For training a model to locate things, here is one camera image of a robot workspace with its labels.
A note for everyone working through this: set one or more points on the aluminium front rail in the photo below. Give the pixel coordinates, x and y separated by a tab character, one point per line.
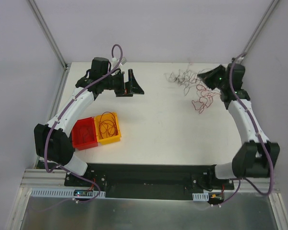
41	178

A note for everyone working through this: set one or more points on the right aluminium frame post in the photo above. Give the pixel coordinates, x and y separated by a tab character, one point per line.
261	25

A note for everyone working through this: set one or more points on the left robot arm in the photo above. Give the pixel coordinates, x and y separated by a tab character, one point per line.
52	140

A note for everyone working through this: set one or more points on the yellow plastic bin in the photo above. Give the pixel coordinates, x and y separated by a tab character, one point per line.
107	128

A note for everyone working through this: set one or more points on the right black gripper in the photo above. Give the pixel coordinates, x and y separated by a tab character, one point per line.
216	78

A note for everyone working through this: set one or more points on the left aluminium frame post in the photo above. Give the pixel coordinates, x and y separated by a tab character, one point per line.
47	33

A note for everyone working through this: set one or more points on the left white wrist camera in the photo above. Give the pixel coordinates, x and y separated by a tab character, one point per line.
114	65

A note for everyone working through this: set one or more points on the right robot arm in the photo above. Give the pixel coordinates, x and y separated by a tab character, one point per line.
257	155

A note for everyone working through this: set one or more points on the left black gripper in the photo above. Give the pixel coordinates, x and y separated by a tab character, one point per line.
125	85

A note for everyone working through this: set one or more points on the red plastic bin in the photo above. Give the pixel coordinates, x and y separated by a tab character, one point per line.
84	134

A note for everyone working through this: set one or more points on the aluminium frame post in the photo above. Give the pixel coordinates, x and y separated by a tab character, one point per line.
47	33
261	25

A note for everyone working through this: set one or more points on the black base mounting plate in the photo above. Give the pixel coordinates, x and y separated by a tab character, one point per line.
163	182

